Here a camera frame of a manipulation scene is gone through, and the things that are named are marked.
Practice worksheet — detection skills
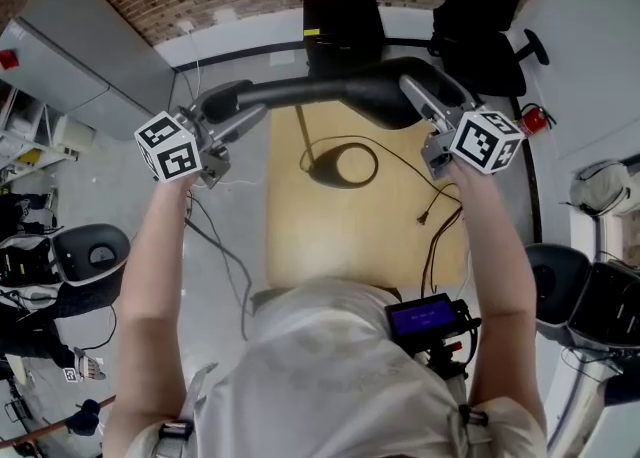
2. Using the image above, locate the brown wooden stick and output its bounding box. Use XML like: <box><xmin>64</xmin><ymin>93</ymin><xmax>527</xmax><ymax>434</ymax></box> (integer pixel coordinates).
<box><xmin>8</xmin><ymin>393</ymin><xmax>119</xmax><ymax>448</ymax></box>

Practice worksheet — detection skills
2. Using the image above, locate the red fire extinguisher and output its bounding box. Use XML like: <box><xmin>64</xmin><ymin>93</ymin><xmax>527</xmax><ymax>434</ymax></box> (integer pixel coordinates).
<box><xmin>518</xmin><ymin>101</ymin><xmax>558</xmax><ymax>137</ymax></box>

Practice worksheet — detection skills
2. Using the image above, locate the beige backpack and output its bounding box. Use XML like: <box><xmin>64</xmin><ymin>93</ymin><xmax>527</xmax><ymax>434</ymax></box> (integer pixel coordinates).
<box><xmin>568</xmin><ymin>159</ymin><xmax>635</xmax><ymax>218</ymax></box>

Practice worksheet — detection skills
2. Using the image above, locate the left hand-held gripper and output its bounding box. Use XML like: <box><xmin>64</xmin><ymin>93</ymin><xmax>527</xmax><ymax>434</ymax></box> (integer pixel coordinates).
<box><xmin>133</xmin><ymin>79</ymin><xmax>267</xmax><ymax>190</ymax></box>

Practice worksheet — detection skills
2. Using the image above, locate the white box appliance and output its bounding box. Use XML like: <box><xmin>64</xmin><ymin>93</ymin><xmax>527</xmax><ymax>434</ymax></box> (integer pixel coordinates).
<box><xmin>51</xmin><ymin>114</ymin><xmax>97</xmax><ymax>158</ymax></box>

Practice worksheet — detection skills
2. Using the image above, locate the pile of black clothing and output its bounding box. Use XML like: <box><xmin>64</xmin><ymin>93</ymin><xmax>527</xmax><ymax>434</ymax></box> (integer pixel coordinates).
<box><xmin>0</xmin><ymin>190</ymin><xmax>77</xmax><ymax>363</ymax></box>

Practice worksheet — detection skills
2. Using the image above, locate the white wall cable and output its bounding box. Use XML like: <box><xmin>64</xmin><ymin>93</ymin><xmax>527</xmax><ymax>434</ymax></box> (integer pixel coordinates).
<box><xmin>185</xmin><ymin>29</ymin><xmax>203</xmax><ymax>110</ymax></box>

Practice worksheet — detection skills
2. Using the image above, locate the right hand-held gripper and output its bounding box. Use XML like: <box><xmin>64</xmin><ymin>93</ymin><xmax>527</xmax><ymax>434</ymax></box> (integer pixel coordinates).
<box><xmin>398</xmin><ymin>74</ymin><xmax>525</xmax><ymax>180</ymax></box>

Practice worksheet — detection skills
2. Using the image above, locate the grey metal cabinet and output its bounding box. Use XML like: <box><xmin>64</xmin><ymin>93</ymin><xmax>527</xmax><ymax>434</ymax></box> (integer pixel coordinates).
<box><xmin>0</xmin><ymin>0</ymin><xmax>177</xmax><ymax>143</ymax></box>

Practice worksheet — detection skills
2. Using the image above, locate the black desk lamp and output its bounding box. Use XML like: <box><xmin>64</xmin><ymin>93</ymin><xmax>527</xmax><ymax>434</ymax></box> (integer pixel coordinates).
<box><xmin>204</xmin><ymin>56</ymin><xmax>471</xmax><ymax>193</ymax></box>

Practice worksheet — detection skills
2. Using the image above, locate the person's left forearm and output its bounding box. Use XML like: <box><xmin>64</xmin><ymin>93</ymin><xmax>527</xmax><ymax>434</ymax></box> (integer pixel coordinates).
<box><xmin>107</xmin><ymin>177</ymin><xmax>212</xmax><ymax>428</ymax></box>

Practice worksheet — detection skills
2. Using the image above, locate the person's right forearm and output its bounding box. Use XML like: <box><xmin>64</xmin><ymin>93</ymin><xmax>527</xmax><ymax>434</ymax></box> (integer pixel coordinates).
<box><xmin>443</xmin><ymin>160</ymin><xmax>547</xmax><ymax>421</ymax></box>

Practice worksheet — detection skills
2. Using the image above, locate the square wooden table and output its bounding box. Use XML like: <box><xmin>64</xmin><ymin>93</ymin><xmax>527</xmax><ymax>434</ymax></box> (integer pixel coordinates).
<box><xmin>299</xmin><ymin>133</ymin><xmax>467</xmax><ymax>300</ymax></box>

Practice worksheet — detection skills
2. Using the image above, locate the black waist-mounted monitor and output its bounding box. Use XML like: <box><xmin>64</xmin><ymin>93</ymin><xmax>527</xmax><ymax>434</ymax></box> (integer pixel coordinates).
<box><xmin>383</xmin><ymin>293</ymin><xmax>482</xmax><ymax>383</ymax></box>

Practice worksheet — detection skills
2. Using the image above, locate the grey shoulder strap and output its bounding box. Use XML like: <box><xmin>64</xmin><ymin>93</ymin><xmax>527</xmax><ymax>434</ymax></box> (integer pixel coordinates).
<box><xmin>158</xmin><ymin>362</ymin><xmax>220</xmax><ymax>448</ymax></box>

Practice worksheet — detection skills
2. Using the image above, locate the black floor cable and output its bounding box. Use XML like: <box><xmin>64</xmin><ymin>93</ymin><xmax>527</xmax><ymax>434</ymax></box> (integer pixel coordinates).
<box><xmin>183</xmin><ymin>189</ymin><xmax>255</xmax><ymax>343</ymax></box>

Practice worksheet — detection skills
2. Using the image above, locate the black computer case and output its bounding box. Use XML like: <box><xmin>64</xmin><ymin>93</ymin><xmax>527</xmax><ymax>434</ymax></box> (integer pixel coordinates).
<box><xmin>301</xmin><ymin>0</ymin><xmax>387</xmax><ymax>80</ymax></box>

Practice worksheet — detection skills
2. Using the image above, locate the person's white shirt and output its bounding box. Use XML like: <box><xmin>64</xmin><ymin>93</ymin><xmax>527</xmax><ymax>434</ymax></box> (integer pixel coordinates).
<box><xmin>127</xmin><ymin>275</ymin><xmax>550</xmax><ymax>458</ymax></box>

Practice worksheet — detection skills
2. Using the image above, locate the black office chair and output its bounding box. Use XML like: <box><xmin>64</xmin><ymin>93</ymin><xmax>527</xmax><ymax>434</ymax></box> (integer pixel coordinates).
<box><xmin>428</xmin><ymin>0</ymin><xmax>551</xmax><ymax>98</ymax></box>

